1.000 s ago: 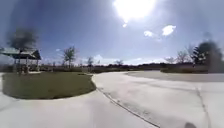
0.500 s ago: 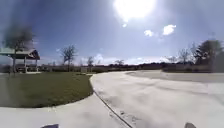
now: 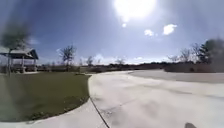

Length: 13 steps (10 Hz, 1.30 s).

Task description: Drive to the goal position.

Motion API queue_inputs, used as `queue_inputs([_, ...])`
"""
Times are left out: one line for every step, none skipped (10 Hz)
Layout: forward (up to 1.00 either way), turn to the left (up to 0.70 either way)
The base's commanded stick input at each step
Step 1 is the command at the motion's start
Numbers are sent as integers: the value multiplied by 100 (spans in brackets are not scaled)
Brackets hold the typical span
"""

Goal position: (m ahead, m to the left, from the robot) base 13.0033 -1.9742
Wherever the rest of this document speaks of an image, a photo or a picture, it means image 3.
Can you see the distant low hedge row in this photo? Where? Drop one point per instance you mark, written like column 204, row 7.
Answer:
column 113, row 67

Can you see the bare thin tree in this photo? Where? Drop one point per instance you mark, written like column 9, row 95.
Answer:
column 68, row 55

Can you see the pale concrete pavement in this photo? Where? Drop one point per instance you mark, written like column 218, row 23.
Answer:
column 150, row 103

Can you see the grey road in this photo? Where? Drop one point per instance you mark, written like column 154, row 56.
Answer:
column 186, row 76

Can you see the green grass lawn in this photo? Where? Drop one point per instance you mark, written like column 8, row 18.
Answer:
column 40, row 93

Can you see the open roofed shelter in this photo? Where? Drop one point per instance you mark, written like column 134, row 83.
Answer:
column 21, row 55

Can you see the group of dark trees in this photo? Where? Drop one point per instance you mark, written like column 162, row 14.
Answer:
column 210, row 53

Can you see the robot's own part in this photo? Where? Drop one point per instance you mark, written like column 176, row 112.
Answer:
column 190, row 125

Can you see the blurred leafy tree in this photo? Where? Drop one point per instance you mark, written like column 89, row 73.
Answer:
column 14, row 36

